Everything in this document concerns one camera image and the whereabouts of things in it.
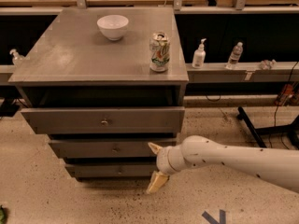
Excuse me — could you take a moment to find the crushed green white soda can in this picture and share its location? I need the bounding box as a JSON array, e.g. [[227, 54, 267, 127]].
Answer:
[[149, 32, 170, 72]]

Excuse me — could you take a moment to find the grey top drawer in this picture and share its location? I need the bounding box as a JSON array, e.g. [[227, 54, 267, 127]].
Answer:
[[21, 107, 185, 134]]

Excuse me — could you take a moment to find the green object floor corner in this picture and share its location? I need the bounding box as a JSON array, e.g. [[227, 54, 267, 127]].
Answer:
[[0, 205, 7, 224]]

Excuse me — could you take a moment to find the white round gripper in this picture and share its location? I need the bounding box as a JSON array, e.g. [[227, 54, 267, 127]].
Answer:
[[146, 142, 186, 194]]

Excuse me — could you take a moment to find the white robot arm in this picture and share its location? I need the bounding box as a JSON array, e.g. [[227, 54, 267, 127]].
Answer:
[[147, 135, 299, 194]]

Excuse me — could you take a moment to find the white pump lotion bottle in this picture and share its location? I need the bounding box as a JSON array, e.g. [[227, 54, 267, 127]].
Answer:
[[192, 38, 206, 68]]

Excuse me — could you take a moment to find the clear plastic water bottle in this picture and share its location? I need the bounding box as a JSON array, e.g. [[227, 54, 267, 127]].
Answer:
[[226, 42, 243, 69]]

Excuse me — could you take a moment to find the black wheeled stand base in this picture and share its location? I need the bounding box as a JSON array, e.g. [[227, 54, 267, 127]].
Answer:
[[237, 107, 299, 148]]

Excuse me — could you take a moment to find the white ceramic bowl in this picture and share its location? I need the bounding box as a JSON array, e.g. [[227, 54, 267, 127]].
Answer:
[[97, 15, 129, 41]]

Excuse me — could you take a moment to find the grey drawer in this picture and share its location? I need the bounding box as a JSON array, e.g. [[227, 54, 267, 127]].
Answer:
[[65, 162, 157, 178], [50, 138, 177, 159], [21, 107, 185, 134]]

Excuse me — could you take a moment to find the grey bottom drawer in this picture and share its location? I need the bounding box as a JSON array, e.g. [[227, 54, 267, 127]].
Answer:
[[65, 162, 157, 178]]

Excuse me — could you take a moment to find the crumpled clear plastic wrapper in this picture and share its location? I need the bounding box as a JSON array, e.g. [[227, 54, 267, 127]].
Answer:
[[260, 60, 277, 70]]

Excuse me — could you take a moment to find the grey drawer cabinet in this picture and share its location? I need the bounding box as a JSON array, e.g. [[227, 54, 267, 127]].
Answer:
[[9, 7, 188, 165]]

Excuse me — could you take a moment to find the orange device under shelf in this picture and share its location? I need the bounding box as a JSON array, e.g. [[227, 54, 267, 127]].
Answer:
[[275, 82, 299, 106]]

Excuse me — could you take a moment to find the blue floor tape marker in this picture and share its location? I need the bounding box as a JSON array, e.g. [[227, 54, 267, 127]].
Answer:
[[201, 209, 227, 224]]

